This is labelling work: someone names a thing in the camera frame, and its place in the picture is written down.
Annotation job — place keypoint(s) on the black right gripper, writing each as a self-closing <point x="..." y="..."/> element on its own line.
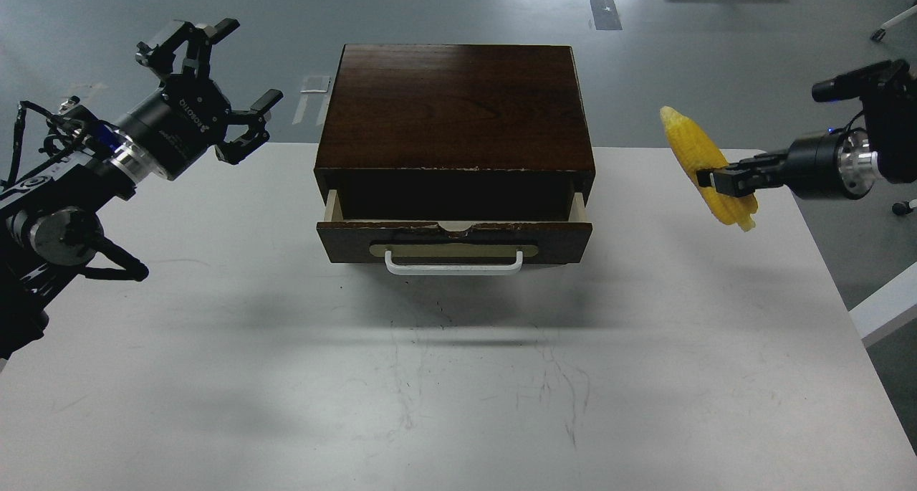
<point x="810" y="168"/>

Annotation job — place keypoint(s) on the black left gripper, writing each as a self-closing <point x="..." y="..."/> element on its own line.
<point x="189" y="113"/>

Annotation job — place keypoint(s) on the yellow corn cob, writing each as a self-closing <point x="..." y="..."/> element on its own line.
<point x="695" y="151"/>

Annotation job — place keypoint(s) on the wooden drawer with white handle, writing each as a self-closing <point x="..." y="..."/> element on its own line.
<point x="454" y="248"/>

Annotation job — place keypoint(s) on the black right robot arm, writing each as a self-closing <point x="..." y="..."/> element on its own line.
<point x="840" y="163"/>

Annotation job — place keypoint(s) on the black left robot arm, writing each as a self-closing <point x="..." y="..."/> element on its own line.
<point x="67" y="165"/>

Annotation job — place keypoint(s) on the dark wooden drawer cabinet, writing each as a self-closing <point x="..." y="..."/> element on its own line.
<point x="456" y="107"/>

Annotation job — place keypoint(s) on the white chair leg with caster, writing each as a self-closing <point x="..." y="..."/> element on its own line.
<point x="879" y="33"/>

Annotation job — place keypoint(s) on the white neighbouring table edge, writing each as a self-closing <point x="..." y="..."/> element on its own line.
<point x="887" y="309"/>

